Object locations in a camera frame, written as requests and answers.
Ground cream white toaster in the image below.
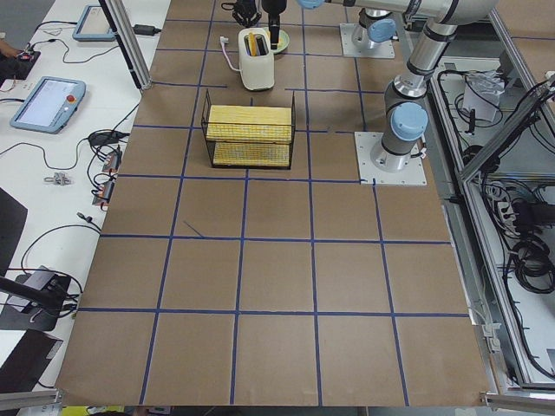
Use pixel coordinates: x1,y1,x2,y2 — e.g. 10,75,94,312
238,28,275,91

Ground crumpled white paper box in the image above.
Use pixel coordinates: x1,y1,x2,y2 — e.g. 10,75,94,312
462,70,505,122

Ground near blue teach pendant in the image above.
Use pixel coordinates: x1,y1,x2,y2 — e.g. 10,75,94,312
10,76,87,134

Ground aluminium frame post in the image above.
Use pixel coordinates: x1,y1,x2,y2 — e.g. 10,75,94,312
99,0,152,91

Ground small metal bracket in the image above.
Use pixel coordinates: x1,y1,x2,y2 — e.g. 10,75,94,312
43,172,73,186

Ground yellow toast slice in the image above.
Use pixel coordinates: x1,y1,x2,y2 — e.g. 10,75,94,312
247,32,258,56

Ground blue teach pendant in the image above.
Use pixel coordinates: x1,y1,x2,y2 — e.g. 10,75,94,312
72,4,115,42
10,76,87,134

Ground white toaster power cord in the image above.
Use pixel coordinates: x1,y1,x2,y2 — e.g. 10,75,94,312
219,36,242,73

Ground green plate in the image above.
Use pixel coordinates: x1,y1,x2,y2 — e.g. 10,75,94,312
270,29,290,54

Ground black power adapter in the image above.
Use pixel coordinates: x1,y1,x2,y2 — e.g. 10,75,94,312
133,24,161,36

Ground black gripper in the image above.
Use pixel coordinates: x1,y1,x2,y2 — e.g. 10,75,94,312
261,0,287,49
232,0,261,28

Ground black wire basket rack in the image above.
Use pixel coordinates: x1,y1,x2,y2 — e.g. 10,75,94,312
201,88,297,171

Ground far blue teach pendant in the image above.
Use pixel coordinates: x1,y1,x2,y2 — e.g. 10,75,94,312
72,4,115,42

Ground yellow bamboo mat shelves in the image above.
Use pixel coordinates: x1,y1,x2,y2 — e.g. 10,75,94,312
206,105,292,167

